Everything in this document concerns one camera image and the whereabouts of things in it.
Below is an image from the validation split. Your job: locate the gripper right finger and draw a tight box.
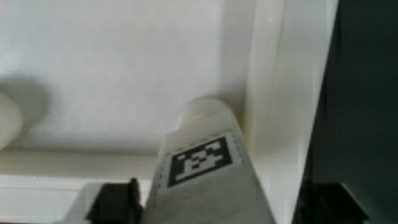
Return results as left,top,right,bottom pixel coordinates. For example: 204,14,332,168
292,181,370,224

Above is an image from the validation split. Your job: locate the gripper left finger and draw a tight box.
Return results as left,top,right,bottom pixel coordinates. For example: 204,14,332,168
85,179,142,224

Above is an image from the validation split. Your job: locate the white leg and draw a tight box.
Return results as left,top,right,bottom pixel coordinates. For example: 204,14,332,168
142,98,276,224

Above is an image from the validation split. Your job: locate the white square tabletop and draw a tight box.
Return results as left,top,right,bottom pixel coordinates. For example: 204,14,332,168
0,0,339,224

